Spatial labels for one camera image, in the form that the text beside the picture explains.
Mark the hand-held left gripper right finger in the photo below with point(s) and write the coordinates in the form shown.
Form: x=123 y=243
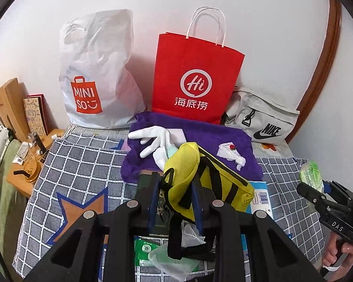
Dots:
x=198 y=214

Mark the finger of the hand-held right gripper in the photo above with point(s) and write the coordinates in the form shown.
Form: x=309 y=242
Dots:
x=327 y=186
x=311 y=193

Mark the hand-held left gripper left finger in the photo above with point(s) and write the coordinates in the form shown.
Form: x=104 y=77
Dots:
x=152 y=211

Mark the green wet wipe pack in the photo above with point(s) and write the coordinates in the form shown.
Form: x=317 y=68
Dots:
x=310 y=171

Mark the green sachet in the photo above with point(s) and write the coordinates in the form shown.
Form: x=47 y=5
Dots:
x=142 y=248

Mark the yellow mesh bag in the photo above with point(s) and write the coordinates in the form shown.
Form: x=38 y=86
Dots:
x=182 y=170

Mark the white red-print wrapper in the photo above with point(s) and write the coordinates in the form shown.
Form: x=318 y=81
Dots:
x=228 y=151

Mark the white rubber glove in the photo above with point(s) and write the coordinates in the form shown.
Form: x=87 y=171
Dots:
x=153 y=135

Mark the person's right hand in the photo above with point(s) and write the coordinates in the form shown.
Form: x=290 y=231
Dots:
x=329 y=255

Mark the dark green tea tin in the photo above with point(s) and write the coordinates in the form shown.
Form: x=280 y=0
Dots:
x=163 y=214

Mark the blue tissue pack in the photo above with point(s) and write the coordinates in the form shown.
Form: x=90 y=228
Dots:
x=260 y=188

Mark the clear green plastic wrapper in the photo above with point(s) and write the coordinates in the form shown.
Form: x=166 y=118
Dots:
x=170 y=263

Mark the brown star patch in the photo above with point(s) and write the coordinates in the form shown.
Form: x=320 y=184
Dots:
x=82 y=208

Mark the purple towel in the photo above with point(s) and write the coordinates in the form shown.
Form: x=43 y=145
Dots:
x=211 y=136

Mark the grey waist bag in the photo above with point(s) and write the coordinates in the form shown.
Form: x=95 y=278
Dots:
x=270 y=114

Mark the grey checked cloth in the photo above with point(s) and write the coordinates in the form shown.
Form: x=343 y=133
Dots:
x=76 y=164

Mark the wooden nightstand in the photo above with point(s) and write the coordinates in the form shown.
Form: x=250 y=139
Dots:
x=51 y=145

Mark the amber glass jar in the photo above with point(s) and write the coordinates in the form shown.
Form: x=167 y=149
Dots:
x=32 y=171

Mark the dark small bottle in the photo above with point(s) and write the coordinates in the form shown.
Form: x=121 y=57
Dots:
x=41 y=147

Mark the white plastic shopping bag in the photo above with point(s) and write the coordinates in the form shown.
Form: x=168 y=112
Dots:
x=106 y=73

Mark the green blanket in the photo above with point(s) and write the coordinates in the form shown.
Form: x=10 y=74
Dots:
x=7 y=176

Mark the red paper bag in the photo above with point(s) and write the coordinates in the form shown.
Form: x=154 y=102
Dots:
x=179 y=64

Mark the patterned notebook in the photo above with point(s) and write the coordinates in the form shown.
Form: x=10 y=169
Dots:
x=35 y=114

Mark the wooden headboard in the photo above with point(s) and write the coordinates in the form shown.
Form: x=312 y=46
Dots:
x=8 y=97

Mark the brown wooden door frame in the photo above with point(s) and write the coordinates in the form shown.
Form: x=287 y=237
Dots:
x=326 y=64

